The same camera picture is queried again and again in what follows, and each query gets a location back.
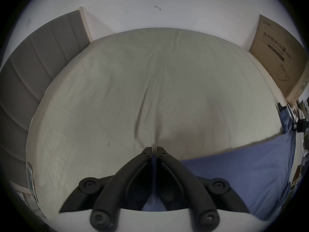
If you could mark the brown cardboard carton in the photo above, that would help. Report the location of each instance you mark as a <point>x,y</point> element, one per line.
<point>280,54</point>

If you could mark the blue garment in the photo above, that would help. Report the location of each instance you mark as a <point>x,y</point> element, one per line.
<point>248,173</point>

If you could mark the bed with beige sheet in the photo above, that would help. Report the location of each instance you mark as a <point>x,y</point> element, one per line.
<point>149,88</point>

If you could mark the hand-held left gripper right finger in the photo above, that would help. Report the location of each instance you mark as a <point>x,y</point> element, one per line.
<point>193,190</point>

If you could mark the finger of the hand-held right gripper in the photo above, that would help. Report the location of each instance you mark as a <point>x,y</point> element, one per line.
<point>301,126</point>

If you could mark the grey padded headboard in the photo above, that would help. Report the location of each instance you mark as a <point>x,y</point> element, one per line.
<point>36,81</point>

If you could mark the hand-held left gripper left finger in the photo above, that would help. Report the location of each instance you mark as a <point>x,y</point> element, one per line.
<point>113,190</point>

